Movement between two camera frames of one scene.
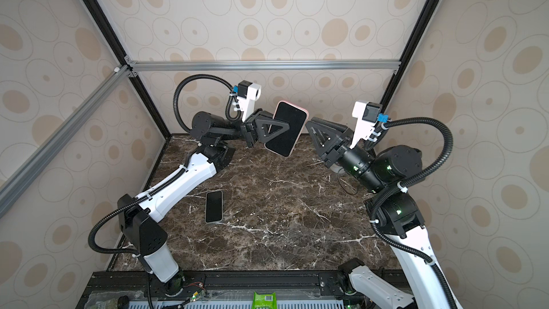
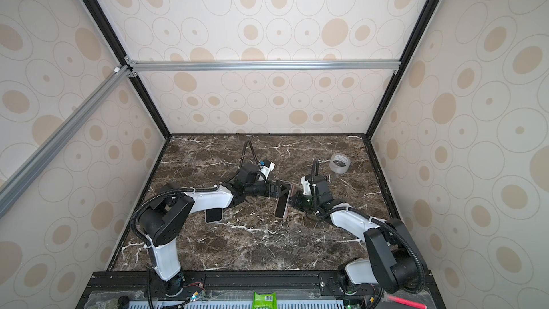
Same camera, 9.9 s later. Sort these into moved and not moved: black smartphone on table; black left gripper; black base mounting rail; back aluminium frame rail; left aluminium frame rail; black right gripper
Moved: black left gripper; black right gripper
Not moved: back aluminium frame rail; black base mounting rail; black smartphone on table; left aluminium frame rail
